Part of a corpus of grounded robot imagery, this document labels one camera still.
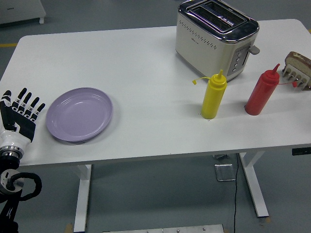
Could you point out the long metal base plate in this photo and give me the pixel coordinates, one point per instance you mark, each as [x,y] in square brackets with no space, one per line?
[162,229]

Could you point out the white cabinet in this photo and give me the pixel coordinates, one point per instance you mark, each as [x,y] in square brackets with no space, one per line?
[19,9]

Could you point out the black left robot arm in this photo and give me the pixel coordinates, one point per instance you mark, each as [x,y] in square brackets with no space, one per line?
[9,184]

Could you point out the purple plate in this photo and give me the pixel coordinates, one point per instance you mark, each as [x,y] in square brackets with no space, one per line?
[80,115]

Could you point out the yellow squeeze bottle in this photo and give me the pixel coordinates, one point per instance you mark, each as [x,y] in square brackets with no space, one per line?
[213,97]

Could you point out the metal toast rack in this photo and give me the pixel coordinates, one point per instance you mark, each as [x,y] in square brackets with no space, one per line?
[296,78]

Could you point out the white table leg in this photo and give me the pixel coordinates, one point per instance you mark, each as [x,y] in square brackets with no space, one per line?
[255,187]
[82,199]

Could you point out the square metal floor plate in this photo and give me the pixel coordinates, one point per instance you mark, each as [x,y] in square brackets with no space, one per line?
[225,172]

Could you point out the small grey floor fitting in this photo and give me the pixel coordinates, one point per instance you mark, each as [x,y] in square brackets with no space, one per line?
[220,156]

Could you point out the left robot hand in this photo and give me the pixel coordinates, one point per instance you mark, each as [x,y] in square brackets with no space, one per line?
[22,126]

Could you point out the red squeeze bottle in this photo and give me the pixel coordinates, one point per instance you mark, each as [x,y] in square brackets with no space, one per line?
[260,94]

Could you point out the grey toaster lever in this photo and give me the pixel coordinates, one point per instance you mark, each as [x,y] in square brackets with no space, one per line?
[254,49]

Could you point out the cream and chrome toaster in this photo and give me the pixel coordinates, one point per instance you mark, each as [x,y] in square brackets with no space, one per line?
[204,48]

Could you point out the black table control panel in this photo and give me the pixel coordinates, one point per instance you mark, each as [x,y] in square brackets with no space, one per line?
[301,151]

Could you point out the brown bread slice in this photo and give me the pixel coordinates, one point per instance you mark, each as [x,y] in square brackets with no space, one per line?
[297,61]

